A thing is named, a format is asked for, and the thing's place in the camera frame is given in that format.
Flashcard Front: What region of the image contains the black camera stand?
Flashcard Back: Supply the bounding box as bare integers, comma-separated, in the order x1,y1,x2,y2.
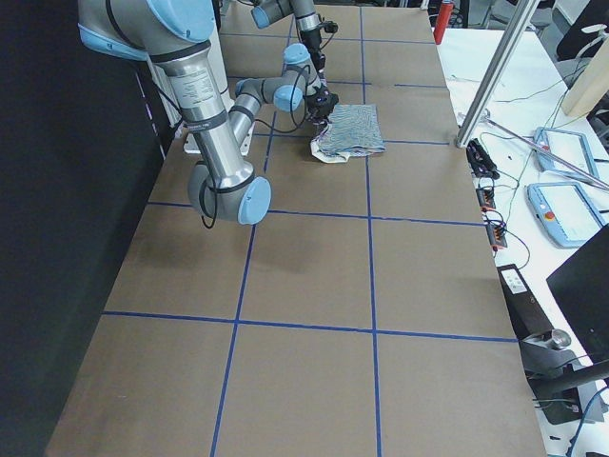
519,328,608,426

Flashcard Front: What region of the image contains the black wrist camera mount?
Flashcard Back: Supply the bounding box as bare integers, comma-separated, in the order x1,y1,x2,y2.
320,20,339,34

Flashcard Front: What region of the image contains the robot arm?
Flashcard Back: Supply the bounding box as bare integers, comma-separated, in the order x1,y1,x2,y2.
251,0,339,84
78,1,338,225

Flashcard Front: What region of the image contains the red bottle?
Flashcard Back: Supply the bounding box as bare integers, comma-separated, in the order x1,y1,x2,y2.
435,0,454,32

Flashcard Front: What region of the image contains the black monitor corner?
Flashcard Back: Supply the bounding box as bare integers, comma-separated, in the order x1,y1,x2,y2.
546,227,609,362

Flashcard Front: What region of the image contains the teach pendant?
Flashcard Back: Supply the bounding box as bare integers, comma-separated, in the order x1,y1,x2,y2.
534,128,599,182
526,181,606,248

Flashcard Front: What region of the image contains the aluminium frame post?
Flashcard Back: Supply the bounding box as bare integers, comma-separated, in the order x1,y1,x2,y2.
456,0,540,148

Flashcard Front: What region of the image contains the black box with label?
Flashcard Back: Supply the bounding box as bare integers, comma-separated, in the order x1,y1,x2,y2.
497,264,553,340

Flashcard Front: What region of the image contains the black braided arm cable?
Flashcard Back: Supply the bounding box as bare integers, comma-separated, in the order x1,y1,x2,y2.
198,66,315,230

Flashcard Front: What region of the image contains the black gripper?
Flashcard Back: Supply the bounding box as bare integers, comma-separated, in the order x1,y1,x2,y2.
304,29,327,86
305,88,339,129

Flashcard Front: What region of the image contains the upper teach pendant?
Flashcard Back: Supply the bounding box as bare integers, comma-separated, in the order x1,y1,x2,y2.
534,128,599,182

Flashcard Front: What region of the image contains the blue white striped polo shirt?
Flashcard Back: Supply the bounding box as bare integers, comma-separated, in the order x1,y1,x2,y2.
310,104,386,164

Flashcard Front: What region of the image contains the lower teach pendant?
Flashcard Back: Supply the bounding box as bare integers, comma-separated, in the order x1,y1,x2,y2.
526,181,606,248

